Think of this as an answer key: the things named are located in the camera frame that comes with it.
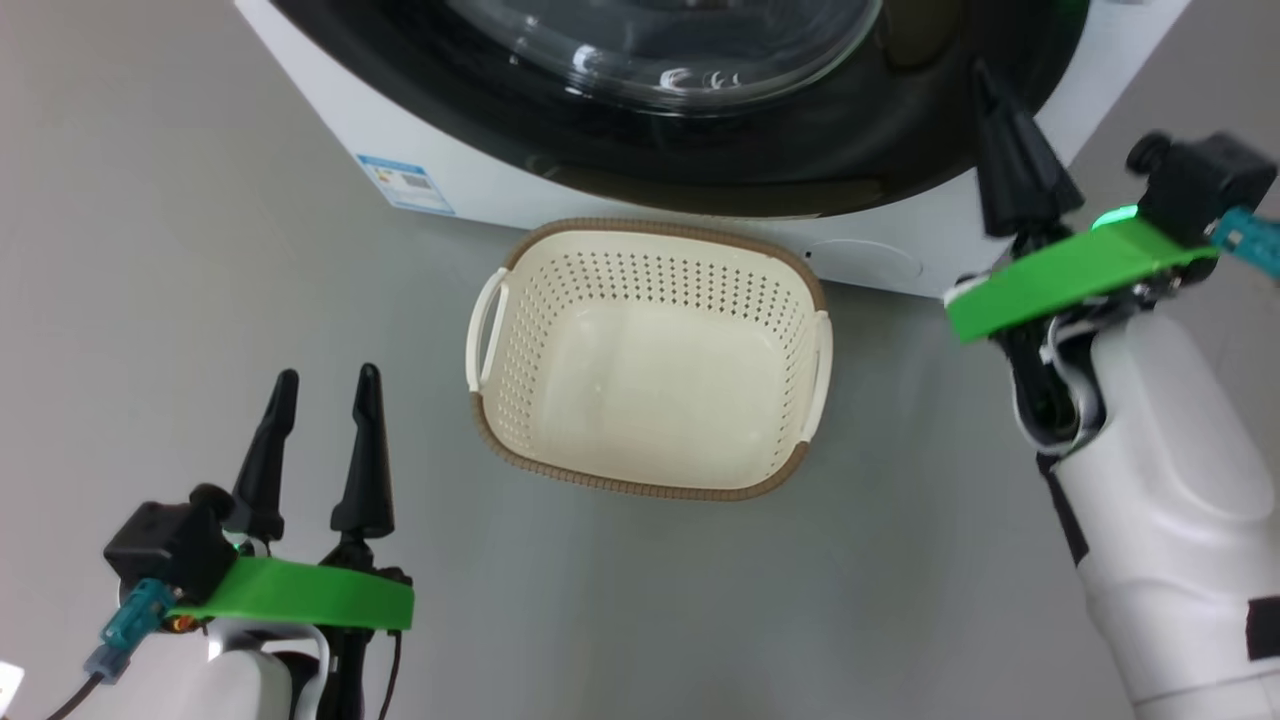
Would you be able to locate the round white filter cover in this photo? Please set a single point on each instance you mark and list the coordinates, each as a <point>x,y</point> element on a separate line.
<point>865,260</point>

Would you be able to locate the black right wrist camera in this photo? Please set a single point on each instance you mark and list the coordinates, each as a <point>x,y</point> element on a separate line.
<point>1205,185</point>

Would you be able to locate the washing machine door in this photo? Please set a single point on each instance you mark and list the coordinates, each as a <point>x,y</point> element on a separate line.
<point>500,110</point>

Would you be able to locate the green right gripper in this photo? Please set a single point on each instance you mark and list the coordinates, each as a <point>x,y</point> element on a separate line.
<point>1070,275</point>

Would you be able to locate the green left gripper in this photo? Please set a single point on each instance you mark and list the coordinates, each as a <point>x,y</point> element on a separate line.
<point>300,595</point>

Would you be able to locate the white front-load washing machine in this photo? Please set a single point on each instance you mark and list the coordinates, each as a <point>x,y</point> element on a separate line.
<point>340,120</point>

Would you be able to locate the blue energy label sticker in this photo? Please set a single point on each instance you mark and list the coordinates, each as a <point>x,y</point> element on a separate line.
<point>405,185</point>

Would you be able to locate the cream perforated laundry basket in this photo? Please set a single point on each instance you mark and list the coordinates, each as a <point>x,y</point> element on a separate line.
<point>650,400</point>

